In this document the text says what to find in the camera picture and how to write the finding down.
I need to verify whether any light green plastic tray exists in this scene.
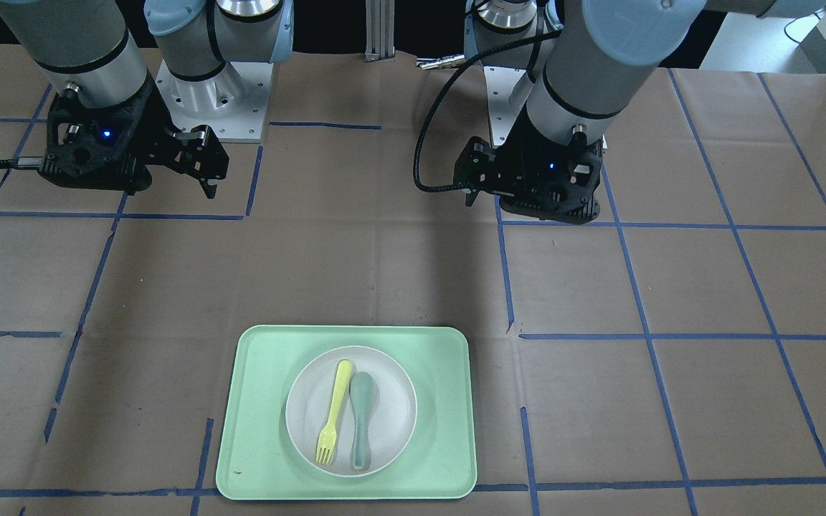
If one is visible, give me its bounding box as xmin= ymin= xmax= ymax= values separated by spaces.
xmin=215 ymin=325 xmax=478 ymax=500

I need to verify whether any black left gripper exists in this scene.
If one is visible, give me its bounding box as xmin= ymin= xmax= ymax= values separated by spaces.
xmin=455 ymin=118 xmax=604 ymax=225

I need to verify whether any teal green plastic spoon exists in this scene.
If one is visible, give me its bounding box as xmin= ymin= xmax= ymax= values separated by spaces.
xmin=349 ymin=372 xmax=376 ymax=472

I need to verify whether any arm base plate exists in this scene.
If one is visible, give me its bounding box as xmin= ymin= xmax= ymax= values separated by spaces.
xmin=156 ymin=61 xmax=275 ymax=143
xmin=484 ymin=64 xmax=556 ymax=149

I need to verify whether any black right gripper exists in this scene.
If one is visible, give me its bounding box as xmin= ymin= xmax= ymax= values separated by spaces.
xmin=39 ymin=75 xmax=229 ymax=199

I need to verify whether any yellow plastic fork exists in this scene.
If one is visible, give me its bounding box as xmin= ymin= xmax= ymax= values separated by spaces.
xmin=315 ymin=359 xmax=354 ymax=466

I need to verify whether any white round plate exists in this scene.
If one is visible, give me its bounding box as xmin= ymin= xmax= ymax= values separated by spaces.
xmin=285 ymin=345 xmax=417 ymax=478

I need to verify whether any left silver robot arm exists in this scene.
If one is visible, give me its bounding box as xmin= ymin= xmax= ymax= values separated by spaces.
xmin=450 ymin=1 xmax=823 ymax=224

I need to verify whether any aluminium frame post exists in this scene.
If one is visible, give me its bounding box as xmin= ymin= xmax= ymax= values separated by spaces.
xmin=364 ymin=0 xmax=396 ymax=63

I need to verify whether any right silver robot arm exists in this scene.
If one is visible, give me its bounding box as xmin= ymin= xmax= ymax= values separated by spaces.
xmin=0 ymin=1 xmax=294 ymax=199

